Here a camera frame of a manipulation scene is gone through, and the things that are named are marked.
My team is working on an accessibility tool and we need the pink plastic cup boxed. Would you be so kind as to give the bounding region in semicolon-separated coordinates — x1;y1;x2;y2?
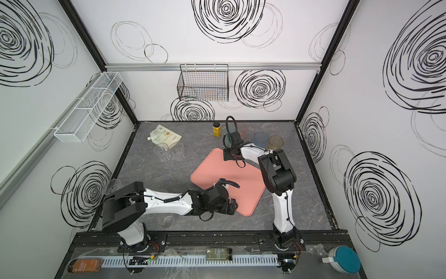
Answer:
238;123;248;138

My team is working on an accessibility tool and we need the blue plastic cup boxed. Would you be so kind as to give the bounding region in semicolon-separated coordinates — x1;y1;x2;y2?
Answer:
253;132;269;148

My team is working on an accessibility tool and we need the pink plastic tray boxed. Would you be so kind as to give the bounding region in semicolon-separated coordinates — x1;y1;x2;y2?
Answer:
190;148;267;217

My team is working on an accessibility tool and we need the amber plastic cup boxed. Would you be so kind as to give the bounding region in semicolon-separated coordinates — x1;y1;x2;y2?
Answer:
267;135;285;150

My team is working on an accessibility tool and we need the teal plastic cup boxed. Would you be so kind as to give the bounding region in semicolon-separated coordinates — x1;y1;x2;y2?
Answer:
223;134;232;148

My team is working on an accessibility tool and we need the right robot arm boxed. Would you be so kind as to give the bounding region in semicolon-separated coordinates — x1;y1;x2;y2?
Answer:
223;116;300;250

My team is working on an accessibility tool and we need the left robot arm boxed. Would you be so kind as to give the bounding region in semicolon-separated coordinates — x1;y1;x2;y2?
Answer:
101;179;240;246

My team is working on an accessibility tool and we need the yellow spice jar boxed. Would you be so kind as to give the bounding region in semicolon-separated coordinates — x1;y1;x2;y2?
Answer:
213;122;221;137

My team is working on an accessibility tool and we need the clear cup front left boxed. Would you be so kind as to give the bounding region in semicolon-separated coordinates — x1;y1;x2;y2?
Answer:
156;213;178;228

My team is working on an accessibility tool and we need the green circuit board box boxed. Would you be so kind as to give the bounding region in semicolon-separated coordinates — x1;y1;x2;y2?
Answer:
206;248;232;261

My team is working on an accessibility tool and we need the clear glass pouch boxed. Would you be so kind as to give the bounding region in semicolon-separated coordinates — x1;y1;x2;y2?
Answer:
170;142;185;161
153;143;171;163

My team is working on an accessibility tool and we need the white sugar refill pouch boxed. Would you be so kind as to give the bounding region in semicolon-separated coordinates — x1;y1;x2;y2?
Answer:
147;124;182;148

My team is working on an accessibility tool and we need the teal white kettle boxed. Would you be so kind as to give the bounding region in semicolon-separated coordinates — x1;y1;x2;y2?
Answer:
322;246;361;274

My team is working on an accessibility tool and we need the brown bottle lying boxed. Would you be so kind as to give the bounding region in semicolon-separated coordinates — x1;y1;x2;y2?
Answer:
67;259;103;273

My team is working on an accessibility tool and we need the black wire basket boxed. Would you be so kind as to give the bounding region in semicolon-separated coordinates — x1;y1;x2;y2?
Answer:
177;63;230;102

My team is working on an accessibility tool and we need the white slotted cable duct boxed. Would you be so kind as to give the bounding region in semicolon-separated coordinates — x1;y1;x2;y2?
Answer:
101;255;279;269

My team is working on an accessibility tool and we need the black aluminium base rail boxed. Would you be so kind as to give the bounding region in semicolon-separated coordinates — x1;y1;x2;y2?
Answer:
70;230;351;251

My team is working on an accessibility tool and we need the clear acrylic wall shelf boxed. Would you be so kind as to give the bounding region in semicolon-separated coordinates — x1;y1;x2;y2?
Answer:
54;72;123;143

